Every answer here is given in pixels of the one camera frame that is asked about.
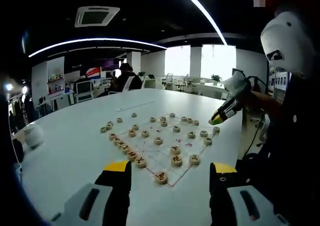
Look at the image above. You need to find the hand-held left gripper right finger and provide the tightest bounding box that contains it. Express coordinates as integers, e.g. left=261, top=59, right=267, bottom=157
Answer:
left=209, top=162, right=291, bottom=226

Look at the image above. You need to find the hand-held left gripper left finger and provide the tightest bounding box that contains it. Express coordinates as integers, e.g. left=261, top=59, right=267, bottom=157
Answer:
left=50, top=160, right=132, bottom=226

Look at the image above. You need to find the red-marked round chess piece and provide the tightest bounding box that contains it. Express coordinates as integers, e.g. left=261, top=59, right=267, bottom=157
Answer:
left=154, top=171, right=169, bottom=185

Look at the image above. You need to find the group of wooden chess pieces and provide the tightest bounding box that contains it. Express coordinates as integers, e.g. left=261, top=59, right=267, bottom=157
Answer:
left=99, top=112, right=221, bottom=186

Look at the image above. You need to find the white red-lined chessboard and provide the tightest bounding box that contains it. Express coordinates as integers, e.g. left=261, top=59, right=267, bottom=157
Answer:
left=109, top=115, right=219, bottom=188

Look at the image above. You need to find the white worn device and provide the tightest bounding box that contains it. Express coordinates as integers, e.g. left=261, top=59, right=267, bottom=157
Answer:
left=259, top=10, right=316, bottom=78

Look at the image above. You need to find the white office cabinet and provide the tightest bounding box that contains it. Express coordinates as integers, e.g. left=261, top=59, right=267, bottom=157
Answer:
left=144, top=77, right=164, bottom=90

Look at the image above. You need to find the curved ceiling light strip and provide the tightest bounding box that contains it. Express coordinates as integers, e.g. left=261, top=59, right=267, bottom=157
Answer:
left=28, top=37, right=168, bottom=59
left=174, top=0, right=229, bottom=47

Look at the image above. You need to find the white round pot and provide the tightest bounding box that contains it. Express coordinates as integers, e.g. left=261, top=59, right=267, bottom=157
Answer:
left=23, top=123, right=46, bottom=149

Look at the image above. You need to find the white mesh office chair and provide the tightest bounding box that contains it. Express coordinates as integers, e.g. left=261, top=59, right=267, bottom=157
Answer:
left=74, top=79, right=95, bottom=104

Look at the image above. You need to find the white laptop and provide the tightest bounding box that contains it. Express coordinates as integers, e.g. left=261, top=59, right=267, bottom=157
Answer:
left=8, top=122, right=24, bottom=187

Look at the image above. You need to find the black round pouch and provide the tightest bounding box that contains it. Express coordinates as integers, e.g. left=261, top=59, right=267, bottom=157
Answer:
left=12, top=138, right=25, bottom=163

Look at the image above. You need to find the white display shelf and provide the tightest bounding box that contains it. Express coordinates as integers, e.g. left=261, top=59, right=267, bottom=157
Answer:
left=46, top=56, right=66, bottom=96

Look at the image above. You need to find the ceiling air conditioner vent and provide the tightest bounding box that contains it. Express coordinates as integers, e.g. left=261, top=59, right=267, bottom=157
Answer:
left=74, top=5, right=121, bottom=28

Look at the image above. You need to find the black cable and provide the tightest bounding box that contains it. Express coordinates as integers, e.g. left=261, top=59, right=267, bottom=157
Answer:
left=244, top=75, right=268, bottom=160

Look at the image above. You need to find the blue wall notice board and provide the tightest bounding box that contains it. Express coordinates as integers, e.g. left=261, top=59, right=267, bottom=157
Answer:
left=268, top=65, right=291, bottom=90

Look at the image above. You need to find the purple wall screen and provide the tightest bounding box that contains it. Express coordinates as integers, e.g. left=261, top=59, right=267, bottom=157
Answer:
left=101, top=59, right=120, bottom=72

